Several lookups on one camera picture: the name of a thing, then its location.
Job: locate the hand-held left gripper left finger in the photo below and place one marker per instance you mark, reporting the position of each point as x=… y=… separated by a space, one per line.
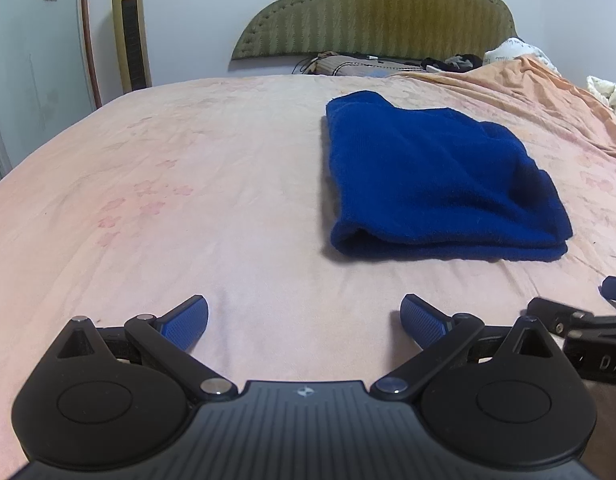
x=185 y=322

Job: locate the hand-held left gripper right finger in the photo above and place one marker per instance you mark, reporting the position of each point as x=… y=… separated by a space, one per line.
x=422 y=321

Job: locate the blue beaded sweater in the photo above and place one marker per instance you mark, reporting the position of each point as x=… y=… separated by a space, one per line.
x=428 y=175

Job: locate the dark clothes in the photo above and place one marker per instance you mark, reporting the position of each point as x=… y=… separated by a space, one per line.
x=453 y=62

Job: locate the pink bedsheet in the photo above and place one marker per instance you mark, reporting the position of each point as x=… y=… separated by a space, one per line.
x=188 y=185

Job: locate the white fluffy cloth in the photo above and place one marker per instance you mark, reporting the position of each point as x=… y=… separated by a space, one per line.
x=610 y=97

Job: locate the peach quilt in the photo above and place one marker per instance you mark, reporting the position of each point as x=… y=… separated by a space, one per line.
x=538 y=90

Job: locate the white printed blanket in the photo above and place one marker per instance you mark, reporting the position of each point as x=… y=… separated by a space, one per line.
x=518 y=50

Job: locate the brown pillow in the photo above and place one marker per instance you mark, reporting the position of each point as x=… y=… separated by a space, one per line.
x=358 y=66

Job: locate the gold tower fan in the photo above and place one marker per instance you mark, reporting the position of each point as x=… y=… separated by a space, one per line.
x=131 y=30

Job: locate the frosted glass door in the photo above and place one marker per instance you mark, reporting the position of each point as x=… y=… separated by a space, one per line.
x=33 y=60

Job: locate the olive padded headboard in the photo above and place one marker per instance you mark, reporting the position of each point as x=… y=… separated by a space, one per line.
x=388 y=10

